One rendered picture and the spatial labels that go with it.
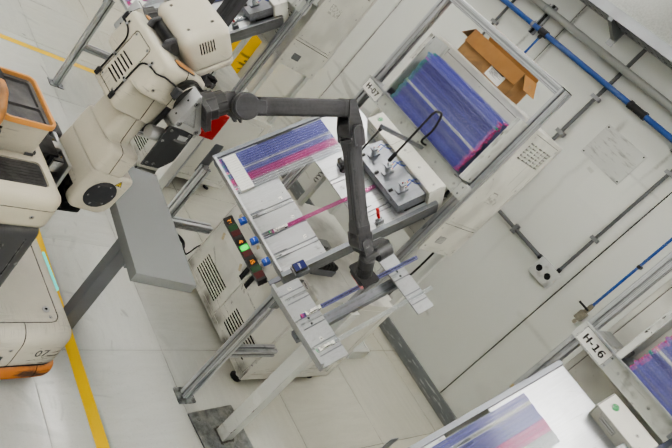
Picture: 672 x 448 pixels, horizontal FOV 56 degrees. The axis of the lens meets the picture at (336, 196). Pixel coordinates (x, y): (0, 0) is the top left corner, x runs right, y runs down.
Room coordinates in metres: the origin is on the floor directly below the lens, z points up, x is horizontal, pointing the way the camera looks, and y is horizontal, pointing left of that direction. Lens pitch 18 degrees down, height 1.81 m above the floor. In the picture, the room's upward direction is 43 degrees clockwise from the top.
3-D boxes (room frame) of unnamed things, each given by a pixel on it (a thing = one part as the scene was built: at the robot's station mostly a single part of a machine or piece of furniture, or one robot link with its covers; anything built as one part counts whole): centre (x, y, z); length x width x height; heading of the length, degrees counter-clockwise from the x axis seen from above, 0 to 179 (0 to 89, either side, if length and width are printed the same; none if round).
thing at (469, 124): (2.73, -0.12, 1.52); 0.51 x 0.13 x 0.27; 55
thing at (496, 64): (3.04, -0.20, 1.82); 0.68 x 0.30 x 0.20; 55
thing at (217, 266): (2.86, -0.14, 0.31); 0.70 x 0.65 x 0.62; 55
